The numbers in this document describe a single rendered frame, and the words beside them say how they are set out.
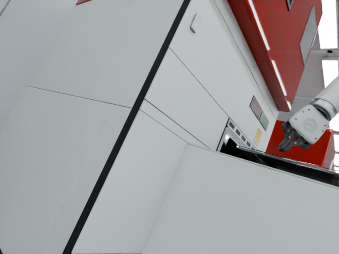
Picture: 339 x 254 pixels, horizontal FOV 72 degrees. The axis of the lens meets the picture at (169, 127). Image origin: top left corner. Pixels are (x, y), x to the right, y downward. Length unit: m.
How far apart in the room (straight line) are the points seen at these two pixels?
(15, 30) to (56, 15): 0.30
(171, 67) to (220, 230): 0.37
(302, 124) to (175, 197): 0.46
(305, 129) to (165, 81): 0.48
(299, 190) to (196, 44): 0.40
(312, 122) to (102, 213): 0.66
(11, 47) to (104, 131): 1.44
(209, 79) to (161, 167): 0.28
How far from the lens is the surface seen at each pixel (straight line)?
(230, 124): 0.81
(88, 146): 0.56
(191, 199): 0.58
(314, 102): 0.88
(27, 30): 1.95
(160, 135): 0.55
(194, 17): 0.61
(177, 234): 0.59
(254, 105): 0.97
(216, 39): 0.70
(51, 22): 2.02
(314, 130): 0.84
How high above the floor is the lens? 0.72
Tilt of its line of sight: 11 degrees up
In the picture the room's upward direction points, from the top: 24 degrees clockwise
